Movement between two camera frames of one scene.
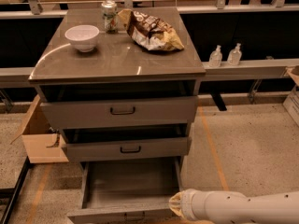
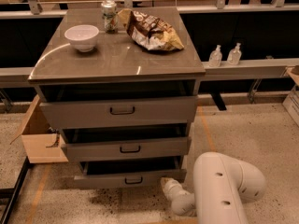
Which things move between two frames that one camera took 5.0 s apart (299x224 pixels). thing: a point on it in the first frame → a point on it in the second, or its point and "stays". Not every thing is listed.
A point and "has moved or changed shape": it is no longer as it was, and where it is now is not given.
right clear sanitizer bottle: x=234 y=56 stays
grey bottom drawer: x=128 y=191 has moved or changed shape
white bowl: x=84 y=36 stays
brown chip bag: x=150 y=34 stays
